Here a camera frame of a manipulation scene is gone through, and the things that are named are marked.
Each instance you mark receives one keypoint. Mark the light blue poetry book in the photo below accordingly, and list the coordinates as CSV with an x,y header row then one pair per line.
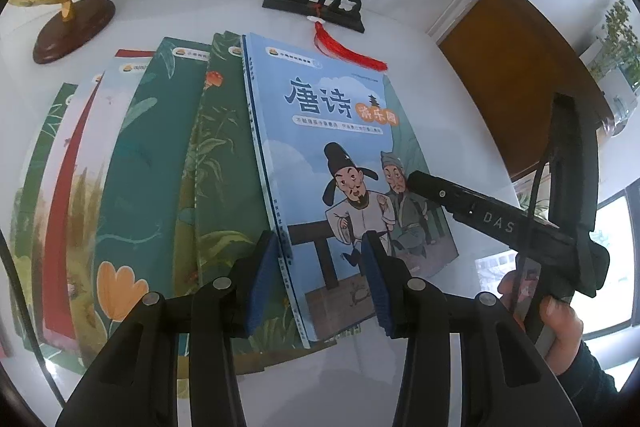
x,y
325,132

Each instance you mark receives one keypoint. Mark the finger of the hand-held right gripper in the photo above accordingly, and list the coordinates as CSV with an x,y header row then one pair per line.
x,y
440,194

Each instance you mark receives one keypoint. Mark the teal book with orange tulip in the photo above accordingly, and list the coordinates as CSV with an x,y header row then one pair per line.
x,y
150,157

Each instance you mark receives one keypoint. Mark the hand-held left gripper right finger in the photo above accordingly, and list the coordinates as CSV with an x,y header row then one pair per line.
x,y
377,287

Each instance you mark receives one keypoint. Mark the olive green plant book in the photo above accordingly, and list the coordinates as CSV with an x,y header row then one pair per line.
x,y
220,157

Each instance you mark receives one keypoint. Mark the potted green plant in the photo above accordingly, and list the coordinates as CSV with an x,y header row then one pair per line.
x,y
617,32

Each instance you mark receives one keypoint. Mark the person's right hand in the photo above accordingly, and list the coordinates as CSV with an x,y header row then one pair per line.
x,y
562,332

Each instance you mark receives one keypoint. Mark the red tassel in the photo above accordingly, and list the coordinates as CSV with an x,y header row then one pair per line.
x,y
350,54

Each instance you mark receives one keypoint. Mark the person's right forearm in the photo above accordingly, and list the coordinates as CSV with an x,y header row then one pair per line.
x,y
585,387

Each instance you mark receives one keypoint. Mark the brown wooden cabinet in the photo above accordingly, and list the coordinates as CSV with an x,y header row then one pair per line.
x,y
515,72

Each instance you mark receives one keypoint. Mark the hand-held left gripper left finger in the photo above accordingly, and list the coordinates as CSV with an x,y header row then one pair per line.
x,y
262,282

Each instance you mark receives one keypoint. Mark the light green book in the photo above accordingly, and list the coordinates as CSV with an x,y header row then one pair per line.
x,y
92,212

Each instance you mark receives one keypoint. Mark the window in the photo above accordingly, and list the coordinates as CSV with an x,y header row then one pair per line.
x,y
612,257

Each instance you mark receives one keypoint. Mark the white storybook with red border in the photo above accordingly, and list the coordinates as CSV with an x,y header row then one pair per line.
x,y
65,217

